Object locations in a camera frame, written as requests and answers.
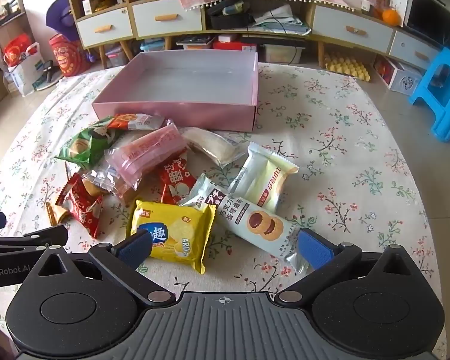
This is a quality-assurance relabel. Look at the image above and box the green snack packet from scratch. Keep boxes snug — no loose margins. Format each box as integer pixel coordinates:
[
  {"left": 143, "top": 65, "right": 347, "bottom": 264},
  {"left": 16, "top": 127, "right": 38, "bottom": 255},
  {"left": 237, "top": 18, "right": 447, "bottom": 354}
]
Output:
[{"left": 55, "top": 117, "right": 123, "bottom": 170}]

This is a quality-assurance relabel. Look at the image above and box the blue plastic stool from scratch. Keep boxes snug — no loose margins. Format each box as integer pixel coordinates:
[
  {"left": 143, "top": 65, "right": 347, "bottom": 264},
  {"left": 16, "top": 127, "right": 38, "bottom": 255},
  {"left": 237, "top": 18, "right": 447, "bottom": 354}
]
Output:
[{"left": 409, "top": 47, "right": 450, "bottom": 143}]

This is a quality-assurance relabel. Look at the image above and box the orange-red snack packet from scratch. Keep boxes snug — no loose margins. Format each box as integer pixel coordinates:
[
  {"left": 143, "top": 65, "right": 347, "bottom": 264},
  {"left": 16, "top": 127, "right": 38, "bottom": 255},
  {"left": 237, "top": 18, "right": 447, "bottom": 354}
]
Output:
[{"left": 108, "top": 113, "right": 165, "bottom": 131}]

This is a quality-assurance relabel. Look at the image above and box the light blue folded cloth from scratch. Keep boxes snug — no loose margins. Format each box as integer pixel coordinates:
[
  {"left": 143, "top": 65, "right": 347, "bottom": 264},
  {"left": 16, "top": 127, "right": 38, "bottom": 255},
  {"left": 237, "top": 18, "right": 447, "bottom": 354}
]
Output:
[{"left": 247, "top": 4, "right": 312, "bottom": 37}]

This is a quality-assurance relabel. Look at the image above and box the small tan snack packet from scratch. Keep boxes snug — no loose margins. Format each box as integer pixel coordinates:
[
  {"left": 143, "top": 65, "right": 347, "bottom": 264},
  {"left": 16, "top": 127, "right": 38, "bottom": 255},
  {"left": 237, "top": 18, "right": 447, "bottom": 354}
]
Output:
[{"left": 46, "top": 200, "right": 71, "bottom": 227}]

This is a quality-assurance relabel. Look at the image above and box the yellow egg-crate foam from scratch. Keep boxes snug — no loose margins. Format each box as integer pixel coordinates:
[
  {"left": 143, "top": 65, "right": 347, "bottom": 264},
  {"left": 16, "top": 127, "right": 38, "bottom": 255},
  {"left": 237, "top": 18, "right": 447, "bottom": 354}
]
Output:
[{"left": 324, "top": 51, "right": 372, "bottom": 83}]

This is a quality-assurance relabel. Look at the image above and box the clear bin with black lid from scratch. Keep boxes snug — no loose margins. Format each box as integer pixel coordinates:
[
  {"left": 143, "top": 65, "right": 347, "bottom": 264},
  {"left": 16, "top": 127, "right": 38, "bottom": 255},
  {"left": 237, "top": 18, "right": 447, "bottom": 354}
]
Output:
[{"left": 176, "top": 35, "right": 217, "bottom": 50}]

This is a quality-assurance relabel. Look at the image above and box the white cake clear packet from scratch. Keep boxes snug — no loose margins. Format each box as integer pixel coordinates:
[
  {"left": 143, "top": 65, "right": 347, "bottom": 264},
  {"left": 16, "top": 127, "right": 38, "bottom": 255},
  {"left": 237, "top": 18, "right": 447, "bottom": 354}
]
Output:
[{"left": 180, "top": 127, "right": 245, "bottom": 167}]

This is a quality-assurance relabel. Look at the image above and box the round red bag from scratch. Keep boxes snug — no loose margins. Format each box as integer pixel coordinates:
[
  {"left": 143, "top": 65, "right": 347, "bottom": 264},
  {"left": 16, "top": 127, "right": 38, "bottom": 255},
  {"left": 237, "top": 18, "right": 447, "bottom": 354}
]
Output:
[{"left": 47, "top": 33, "right": 94, "bottom": 78}]

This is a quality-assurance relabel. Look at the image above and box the wooden shelving unit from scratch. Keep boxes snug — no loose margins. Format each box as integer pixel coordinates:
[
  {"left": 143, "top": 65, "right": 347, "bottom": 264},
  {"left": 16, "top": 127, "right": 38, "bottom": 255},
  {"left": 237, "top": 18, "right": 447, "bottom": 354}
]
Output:
[{"left": 0, "top": 0, "right": 27, "bottom": 106}]

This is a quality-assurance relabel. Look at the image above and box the purple hat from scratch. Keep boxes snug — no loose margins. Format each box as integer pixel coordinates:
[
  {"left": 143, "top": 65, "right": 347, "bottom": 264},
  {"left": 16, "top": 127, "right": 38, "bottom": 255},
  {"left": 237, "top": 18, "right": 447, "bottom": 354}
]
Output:
[{"left": 45, "top": 0, "right": 80, "bottom": 42}]

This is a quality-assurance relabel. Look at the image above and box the white printed box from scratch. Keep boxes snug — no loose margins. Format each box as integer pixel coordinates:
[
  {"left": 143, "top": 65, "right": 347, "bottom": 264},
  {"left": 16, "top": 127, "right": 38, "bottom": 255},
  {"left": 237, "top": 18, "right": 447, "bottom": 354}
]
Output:
[{"left": 373, "top": 54, "right": 424, "bottom": 95}]

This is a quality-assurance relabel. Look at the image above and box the cream snack packet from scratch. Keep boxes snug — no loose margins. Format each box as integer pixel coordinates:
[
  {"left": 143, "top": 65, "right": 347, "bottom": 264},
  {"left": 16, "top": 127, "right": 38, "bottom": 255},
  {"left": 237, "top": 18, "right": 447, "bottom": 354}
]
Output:
[{"left": 228, "top": 141, "right": 300, "bottom": 214}]

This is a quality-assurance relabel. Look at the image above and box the pink cardboard box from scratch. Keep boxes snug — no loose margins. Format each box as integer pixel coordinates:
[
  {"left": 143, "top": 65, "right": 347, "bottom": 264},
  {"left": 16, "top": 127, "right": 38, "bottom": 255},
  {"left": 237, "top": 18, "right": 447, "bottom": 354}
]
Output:
[{"left": 92, "top": 50, "right": 259, "bottom": 133}]

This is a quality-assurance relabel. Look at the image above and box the microwave oven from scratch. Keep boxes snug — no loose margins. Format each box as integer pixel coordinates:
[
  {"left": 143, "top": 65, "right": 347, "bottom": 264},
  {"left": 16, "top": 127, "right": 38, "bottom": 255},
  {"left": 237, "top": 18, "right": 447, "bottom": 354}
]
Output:
[{"left": 403, "top": 0, "right": 450, "bottom": 48}]

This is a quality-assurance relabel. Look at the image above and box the red snack packet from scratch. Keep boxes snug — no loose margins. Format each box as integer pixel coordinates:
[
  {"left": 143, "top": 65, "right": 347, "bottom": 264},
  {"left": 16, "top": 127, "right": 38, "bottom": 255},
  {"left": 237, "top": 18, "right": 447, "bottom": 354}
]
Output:
[
  {"left": 158, "top": 149, "right": 197, "bottom": 206},
  {"left": 55, "top": 173, "right": 104, "bottom": 240}
]

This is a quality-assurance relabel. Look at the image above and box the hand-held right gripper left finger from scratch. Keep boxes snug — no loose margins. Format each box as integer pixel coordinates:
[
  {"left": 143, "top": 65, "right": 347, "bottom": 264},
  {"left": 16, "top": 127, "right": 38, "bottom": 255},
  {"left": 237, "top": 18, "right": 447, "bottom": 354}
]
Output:
[{"left": 20, "top": 232, "right": 179, "bottom": 307}]

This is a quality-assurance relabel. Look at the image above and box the black case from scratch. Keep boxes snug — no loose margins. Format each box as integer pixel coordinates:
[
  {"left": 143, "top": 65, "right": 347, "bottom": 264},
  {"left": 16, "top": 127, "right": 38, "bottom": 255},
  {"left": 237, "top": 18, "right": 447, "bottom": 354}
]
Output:
[{"left": 206, "top": 0, "right": 254, "bottom": 31}]

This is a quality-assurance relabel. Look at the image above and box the yellow snack packet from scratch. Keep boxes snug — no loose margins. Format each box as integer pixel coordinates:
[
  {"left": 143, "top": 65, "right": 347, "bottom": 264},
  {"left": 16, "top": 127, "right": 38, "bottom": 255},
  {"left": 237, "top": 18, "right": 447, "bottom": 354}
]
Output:
[{"left": 127, "top": 199, "right": 217, "bottom": 274}]

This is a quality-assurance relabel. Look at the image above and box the red box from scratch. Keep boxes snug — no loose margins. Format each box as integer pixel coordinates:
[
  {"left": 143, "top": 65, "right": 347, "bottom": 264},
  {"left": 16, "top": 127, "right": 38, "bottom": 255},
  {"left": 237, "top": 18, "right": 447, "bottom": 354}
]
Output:
[{"left": 213, "top": 34, "right": 258, "bottom": 52}]

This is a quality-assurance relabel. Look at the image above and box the white cabinet drawer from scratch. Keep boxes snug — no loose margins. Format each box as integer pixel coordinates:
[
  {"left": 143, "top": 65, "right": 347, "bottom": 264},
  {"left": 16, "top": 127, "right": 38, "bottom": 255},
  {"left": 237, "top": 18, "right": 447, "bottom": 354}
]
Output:
[
  {"left": 131, "top": 0, "right": 203, "bottom": 38},
  {"left": 389, "top": 29, "right": 434, "bottom": 69},
  {"left": 76, "top": 7, "right": 133, "bottom": 50},
  {"left": 311, "top": 4, "right": 394, "bottom": 53}
]

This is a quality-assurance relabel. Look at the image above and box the orange fruit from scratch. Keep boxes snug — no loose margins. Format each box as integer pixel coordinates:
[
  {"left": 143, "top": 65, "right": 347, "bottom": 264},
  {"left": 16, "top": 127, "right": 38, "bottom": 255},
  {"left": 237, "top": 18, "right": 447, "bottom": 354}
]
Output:
[{"left": 382, "top": 7, "right": 402, "bottom": 27}]

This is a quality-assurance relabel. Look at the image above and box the pink snack packet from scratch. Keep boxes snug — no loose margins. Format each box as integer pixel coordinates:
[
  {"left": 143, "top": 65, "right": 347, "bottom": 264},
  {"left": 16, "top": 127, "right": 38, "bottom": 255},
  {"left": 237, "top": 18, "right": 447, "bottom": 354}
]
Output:
[{"left": 104, "top": 124, "right": 188, "bottom": 192}]

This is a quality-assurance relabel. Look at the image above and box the clear bin with blue lid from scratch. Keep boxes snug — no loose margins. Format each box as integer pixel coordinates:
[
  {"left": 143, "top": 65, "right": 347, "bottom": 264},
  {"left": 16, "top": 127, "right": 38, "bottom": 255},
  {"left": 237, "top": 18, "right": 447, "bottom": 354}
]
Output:
[{"left": 140, "top": 39, "right": 168, "bottom": 53}]

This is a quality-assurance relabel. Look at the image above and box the light blue cookie packet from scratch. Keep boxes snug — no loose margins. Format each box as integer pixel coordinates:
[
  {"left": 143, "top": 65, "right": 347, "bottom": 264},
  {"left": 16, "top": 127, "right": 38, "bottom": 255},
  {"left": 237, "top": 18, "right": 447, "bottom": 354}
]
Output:
[{"left": 182, "top": 174, "right": 313, "bottom": 273}]

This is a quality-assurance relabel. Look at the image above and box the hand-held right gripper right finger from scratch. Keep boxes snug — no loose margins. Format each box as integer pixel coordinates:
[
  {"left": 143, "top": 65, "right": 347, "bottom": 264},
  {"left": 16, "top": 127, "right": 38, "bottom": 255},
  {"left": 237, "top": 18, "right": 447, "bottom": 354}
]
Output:
[{"left": 274, "top": 227, "right": 432, "bottom": 305}]

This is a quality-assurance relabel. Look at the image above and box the small clear storage bin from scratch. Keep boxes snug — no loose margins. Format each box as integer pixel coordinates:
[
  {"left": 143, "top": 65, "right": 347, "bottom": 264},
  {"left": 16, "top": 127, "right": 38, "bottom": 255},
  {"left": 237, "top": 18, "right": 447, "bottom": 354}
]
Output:
[{"left": 105, "top": 46, "right": 130, "bottom": 68}]

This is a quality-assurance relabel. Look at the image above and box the floral cloth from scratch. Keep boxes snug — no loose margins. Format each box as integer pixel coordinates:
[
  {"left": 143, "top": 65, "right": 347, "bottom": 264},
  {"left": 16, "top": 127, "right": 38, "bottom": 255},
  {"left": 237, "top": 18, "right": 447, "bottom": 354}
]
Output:
[{"left": 0, "top": 62, "right": 447, "bottom": 346}]

